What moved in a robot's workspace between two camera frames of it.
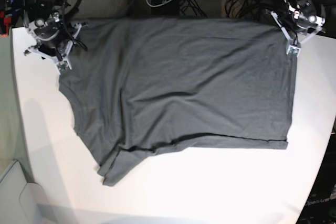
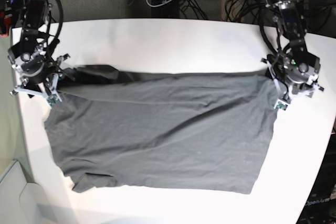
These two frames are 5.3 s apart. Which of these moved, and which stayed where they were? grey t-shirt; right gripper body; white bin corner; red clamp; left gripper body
Moved: right gripper body; grey t-shirt; left gripper body
Stayed: white bin corner; red clamp
